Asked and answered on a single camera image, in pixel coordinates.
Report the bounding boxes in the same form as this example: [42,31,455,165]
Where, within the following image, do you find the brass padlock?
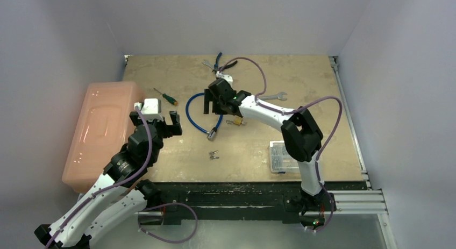
[225,118,243,126]

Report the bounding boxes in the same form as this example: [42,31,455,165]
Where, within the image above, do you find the blue cable lock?
[185,92,224,141]

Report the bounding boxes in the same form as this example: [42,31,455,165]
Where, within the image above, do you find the pair of silver keys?
[209,151,219,160]

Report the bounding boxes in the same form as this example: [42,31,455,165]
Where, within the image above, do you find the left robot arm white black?
[34,110,182,248]

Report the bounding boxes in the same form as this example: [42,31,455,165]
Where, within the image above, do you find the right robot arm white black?
[204,79,324,210]

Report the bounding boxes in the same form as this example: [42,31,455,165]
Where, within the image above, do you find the small silver wrench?
[202,60,216,72]

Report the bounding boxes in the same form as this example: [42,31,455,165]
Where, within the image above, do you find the pink plastic storage box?
[62,81,145,194]

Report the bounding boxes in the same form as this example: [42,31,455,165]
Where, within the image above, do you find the large silver open wrench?
[258,91,287,101]

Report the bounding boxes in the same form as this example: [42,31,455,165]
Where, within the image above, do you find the clear plastic screw box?
[269,141,299,174]

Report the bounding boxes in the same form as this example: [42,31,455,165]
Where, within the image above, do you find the green handled screwdriver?
[153,88,179,106]

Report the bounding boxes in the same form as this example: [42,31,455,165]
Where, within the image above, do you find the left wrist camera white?
[134,98,164,122]

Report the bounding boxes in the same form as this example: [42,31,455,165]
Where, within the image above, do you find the blue handled pliers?
[212,52,238,74]

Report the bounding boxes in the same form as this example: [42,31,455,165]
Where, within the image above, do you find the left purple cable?
[42,104,154,249]

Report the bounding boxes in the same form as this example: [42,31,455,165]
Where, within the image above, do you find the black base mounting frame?
[126,180,368,225]

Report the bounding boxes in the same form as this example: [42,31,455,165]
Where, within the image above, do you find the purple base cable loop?
[137,202,198,244]

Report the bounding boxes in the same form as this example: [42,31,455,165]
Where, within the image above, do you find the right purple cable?
[218,57,344,234]

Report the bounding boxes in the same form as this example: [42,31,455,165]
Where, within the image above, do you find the aluminium rail frame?
[329,56,388,215]

